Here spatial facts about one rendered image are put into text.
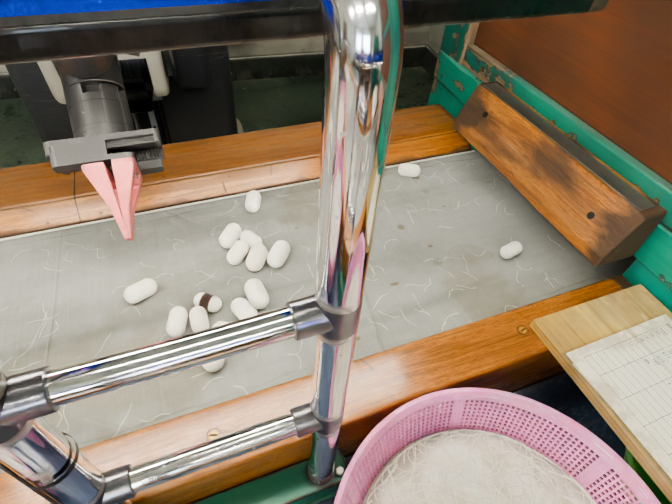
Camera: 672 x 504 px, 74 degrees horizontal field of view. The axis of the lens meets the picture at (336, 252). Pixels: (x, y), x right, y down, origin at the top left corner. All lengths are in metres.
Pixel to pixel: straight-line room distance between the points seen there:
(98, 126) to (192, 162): 0.19
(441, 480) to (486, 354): 0.12
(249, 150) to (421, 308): 0.34
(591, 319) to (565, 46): 0.33
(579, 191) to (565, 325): 0.16
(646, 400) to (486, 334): 0.14
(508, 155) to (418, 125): 0.19
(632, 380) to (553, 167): 0.25
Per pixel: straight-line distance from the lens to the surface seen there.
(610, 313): 0.55
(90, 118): 0.51
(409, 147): 0.72
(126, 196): 0.48
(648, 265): 0.60
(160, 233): 0.60
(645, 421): 0.48
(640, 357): 0.52
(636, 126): 0.59
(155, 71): 1.04
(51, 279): 0.59
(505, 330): 0.49
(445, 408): 0.44
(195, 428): 0.41
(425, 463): 0.44
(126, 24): 0.25
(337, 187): 0.15
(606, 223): 0.55
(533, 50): 0.69
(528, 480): 0.47
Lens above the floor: 1.14
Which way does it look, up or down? 46 degrees down
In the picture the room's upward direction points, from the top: 5 degrees clockwise
